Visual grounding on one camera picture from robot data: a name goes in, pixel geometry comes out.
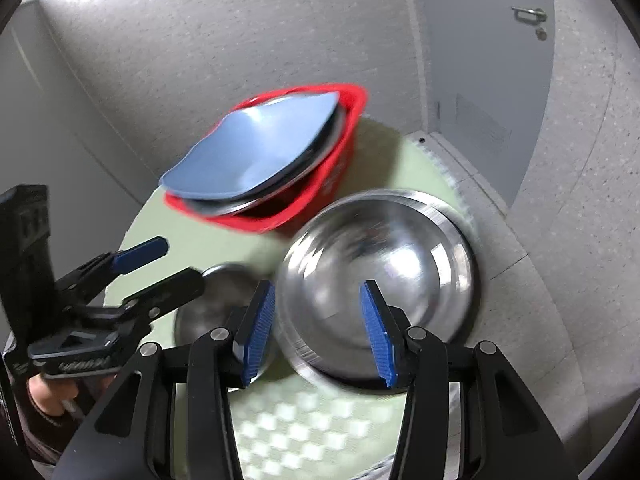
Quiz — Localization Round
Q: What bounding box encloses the small steel bowl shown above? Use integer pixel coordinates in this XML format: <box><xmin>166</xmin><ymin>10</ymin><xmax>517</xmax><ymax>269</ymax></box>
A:
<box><xmin>175</xmin><ymin>263</ymin><xmax>276</xmax><ymax>389</ymax></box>

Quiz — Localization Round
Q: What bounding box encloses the medium steel bowl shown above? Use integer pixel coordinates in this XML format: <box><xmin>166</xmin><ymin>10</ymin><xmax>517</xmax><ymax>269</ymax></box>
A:
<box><xmin>273</xmin><ymin>188</ymin><xmax>482</xmax><ymax>391</ymax></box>

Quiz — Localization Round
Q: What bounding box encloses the light blue plate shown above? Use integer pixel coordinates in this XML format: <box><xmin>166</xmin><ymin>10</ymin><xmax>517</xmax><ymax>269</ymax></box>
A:
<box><xmin>160</xmin><ymin>91</ymin><xmax>338</xmax><ymax>200</ymax></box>

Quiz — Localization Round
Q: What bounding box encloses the large steel bowl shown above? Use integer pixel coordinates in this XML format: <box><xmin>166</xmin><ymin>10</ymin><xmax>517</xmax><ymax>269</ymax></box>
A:
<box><xmin>183</xmin><ymin>105</ymin><xmax>346</xmax><ymax>217</ymax></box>

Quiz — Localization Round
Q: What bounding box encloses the left hand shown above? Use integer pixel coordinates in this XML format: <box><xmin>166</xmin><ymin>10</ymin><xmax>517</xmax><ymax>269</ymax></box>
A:
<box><xmin>27</xmin><ymin>374</ymin><xmax>117</xmax><ymax>416</ymax></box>

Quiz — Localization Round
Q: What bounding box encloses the red plastic basin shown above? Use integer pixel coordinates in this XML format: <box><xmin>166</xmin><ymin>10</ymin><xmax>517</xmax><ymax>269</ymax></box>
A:
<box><xmin>163</xmin><ymin>82</ymin><xmax>368</xmax><ymax>233</ymax></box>

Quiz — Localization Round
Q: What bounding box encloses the grey door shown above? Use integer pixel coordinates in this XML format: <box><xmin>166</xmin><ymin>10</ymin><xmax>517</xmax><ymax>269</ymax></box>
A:
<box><xmin>418</xmin><ymin>0</ymin><xmax>554</xmax><ymax>205</ymax></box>

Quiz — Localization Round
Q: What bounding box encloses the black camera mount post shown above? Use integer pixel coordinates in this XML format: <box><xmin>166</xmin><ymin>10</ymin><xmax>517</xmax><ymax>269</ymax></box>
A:
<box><xmin>1</xmin><ymin>184</ymin><xmax>64</xmax><ymax>346</ymax></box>

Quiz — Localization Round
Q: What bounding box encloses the door handle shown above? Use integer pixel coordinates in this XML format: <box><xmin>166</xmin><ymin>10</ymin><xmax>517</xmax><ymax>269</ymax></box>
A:
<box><xmin>511</xmin><ymin>6</ymin><xmax>548</xmax><ymax>25</ymax></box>

